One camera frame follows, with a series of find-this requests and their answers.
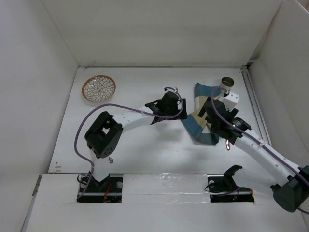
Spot blue beige checkered placemat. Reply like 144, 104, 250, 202
182, 83, 220, 145

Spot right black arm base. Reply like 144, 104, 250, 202
204, 165, 255, 203

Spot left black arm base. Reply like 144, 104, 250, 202
77, 174, 123, 203

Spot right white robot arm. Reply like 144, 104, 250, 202
198, 98, 309, 212

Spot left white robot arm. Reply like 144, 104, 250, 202
84, 90, 188, 192

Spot copper knife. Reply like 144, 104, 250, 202
225, 140, 230, 151

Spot patterned ceramic plate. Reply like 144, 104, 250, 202
82, 75, 116, 102

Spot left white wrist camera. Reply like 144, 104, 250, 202
164, 87, 178, 92

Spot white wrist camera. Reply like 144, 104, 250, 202
164, 87, 178, 92
219, 91, 239, 111

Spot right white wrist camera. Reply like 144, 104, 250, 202
219, 91, 239, 111

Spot aluminium rail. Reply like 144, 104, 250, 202
240, 65, 272, 146

